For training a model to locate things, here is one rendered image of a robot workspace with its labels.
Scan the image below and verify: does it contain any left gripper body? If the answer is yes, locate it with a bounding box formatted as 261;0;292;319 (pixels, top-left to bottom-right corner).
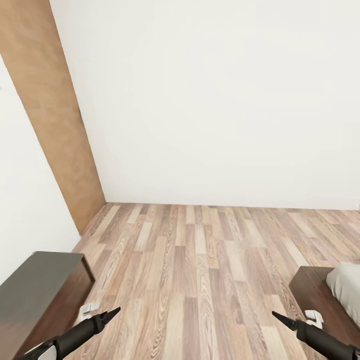
69;314;104;351

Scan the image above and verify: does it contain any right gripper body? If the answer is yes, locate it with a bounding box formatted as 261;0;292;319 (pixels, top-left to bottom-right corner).
296;320;335;360

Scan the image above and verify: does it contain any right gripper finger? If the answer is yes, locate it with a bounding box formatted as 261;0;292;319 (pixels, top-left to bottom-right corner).
272;311;299;331

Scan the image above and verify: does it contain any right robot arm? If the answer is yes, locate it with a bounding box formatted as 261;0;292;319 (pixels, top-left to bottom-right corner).
272;310;360;360

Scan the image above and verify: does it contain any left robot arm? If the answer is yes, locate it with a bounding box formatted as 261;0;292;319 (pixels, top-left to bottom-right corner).
15;302;121;360

